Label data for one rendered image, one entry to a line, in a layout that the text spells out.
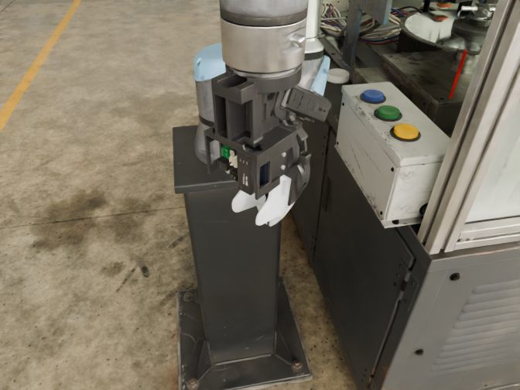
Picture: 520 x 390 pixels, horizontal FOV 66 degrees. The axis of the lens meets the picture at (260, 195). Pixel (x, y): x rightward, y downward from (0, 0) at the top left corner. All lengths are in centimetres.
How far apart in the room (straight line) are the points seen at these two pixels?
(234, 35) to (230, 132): 9
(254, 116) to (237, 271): 72
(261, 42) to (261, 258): 75
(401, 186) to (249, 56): 42
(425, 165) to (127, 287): 125
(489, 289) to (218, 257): 59
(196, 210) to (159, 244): 90
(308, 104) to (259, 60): 11
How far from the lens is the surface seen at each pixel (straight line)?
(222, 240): 97
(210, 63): 79
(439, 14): 126
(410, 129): 73
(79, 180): 227
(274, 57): 35
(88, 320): 162
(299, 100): 43
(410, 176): 70
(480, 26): 114
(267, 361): 141
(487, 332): 110
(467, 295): 93
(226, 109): 37
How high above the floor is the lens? 125
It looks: 39 degrees down
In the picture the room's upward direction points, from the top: straight up
